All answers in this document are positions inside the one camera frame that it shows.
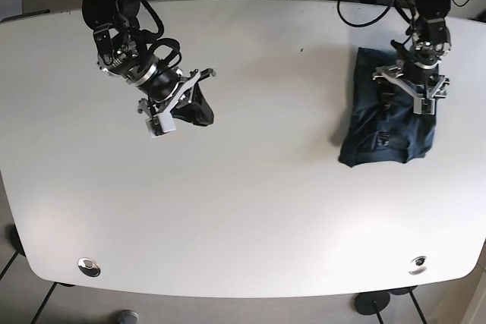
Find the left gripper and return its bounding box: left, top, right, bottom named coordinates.
left=373, top=59, right=450, bottom=112

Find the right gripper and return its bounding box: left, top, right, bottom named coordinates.
left=137, top=68, right=216, bottom=127

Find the dark blue T-shirt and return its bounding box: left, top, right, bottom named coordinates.
left=338, top=47, right=437, bottom=167

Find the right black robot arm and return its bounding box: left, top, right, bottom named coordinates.
left=82, top=0, right=216, bottom=137

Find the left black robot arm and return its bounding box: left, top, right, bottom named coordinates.
left=373, top=0, right=451, bottom=115

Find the right silver table grommet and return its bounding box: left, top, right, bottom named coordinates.
left=407, top=256, right=428, bottom=275

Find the silver table grommet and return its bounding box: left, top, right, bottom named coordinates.
left=407, top=256, right=428, bottom=275
left=77, top=257, right=101, bottom=278

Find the left silver table grommet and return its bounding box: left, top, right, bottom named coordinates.
left=77, top=257, right=101, bottom=278

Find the black round stand base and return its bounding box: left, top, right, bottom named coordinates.
left=354, top=291, right=390, bottom=316

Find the grey shoe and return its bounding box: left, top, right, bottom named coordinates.
left=115, top=310, right=139, bottom=324

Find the black table leg left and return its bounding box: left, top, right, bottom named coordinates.
left=0, top=225, right=26, bottom=280

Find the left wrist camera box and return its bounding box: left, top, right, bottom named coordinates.
left=413, top=97, right=436, bottom=115

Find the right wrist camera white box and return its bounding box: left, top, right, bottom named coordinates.
left=145, top=112, right=176, bottom=138

